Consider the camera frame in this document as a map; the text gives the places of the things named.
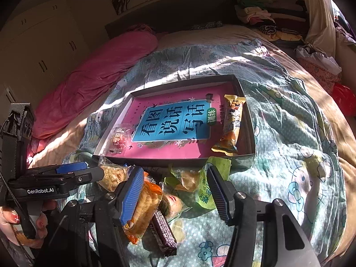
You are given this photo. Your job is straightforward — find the green snack packet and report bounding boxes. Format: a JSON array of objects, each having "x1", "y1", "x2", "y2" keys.
[{"x1": 195, "y1": 157, "x2": 231, "y2": 210}]

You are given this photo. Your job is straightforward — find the orange cake snack packet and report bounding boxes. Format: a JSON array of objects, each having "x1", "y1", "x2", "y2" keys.
[{"x1": 123, "y1": 172, "x2": 163, "y2": 245}]

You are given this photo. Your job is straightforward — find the clear pastry snack packet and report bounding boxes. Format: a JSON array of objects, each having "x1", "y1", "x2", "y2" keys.
[{"x1": 97, "y1": 156, "x2": 131, "y2": 192}]

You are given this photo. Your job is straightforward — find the round cracker packet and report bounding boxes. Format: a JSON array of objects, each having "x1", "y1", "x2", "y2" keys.
[{"x1": 159, "y1": 193, "x2": 191, "y2": 222}]

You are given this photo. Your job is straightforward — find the brown snickers bar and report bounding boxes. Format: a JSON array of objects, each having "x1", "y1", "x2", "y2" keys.
[{"x1": 150, "y1": 209, "x2": 177, "y2": 257}]

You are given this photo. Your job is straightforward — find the yellow long snack bar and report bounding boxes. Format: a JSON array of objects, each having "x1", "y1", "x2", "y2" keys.
[{"x1": 211, "y1": 95, "x2": 246, "y2": 157}]

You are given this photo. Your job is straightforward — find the clear red candy packet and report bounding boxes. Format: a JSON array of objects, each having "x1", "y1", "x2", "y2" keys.
[{"x1": 106, "y1": 123, "x2": 133, "y2": 154}]

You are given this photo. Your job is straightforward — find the left hand red nails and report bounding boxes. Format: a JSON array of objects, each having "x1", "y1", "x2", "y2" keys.
[{"x1": 1, "y1": 200, "x2": 57, "y2": 248}]

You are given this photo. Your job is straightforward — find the yellow clear pastry packet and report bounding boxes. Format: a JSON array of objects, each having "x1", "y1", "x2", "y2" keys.
[{"x1": 164, "y1": 166, "x2": 202, "y2": 193}]

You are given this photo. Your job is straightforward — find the pink quilt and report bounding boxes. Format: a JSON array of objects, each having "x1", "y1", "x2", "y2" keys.
[{"x1": 28, "y1": 24, "x2": 158, "y2": 156}]

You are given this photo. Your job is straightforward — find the dark cardboard box tray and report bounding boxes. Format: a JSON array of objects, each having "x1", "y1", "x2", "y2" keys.
[{"x1": 93, "y1": 75, "x2": 256, "y2": 168}]

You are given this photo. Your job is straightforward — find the pink blue book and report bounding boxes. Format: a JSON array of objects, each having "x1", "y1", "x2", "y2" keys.
[{"x1": 103, "y1": 83, "x2": 246, "y2": 159}]

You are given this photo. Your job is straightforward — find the cartoon print blanket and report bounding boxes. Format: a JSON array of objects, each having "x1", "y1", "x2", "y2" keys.
[{"x1": 65, "y1": 40, "x2": 346, "y2": 263}]

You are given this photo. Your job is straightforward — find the cream wardrobe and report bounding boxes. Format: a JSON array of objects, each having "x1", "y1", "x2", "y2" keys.
[{"x1": 1, "y1": 0, "x2": 89, "y2": 107}]

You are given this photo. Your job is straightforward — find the red plastic bag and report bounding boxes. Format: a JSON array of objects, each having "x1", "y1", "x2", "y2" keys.
[{"x1": 331, "y1": 83, "x2": 356, "y2": 117}]

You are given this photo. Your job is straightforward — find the white pink clothes bag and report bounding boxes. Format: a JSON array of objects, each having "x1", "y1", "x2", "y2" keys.
[{"x1": 295, "y1": 45, "x2": 342, "y2": 95}]

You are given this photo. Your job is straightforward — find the beige curtain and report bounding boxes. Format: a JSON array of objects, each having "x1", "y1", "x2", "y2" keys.
[{"x1": 304, "y1": 0, "x2": 336, "y2": 57}]

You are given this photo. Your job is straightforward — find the dark headboard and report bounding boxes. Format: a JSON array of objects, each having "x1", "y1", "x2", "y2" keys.
[{"x1": 105, "y1": 0, "x2": 238, "y2": 39}]

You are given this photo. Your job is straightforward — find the pile of clothes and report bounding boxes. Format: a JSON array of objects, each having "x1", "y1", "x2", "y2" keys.
[{"x1": 235, "y1": 0, "x2": 309, "y2": 42}]

